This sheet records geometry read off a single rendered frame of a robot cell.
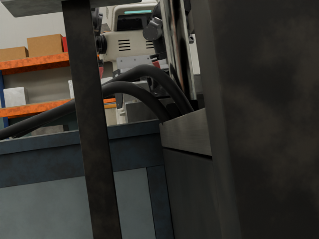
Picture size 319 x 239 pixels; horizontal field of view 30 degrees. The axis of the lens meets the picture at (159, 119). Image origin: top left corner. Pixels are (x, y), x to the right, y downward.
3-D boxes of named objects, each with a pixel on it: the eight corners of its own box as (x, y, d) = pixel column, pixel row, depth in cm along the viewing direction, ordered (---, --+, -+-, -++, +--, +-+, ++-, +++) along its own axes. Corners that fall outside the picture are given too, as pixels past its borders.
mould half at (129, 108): (126, 126, 225) (121, 91, 226) (193, 117, 227) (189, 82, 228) (128, 124, 176) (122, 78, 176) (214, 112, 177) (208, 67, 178)
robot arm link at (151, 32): (178, 13, 221) (158, 4, 222) (171, 14, 210) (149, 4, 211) (166, 42, 224) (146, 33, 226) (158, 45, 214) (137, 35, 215)
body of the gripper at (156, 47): (178, 53, 221) (173, 33, 220) (152, 60, 221) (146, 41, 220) (176, 52, 228) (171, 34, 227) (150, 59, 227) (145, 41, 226)
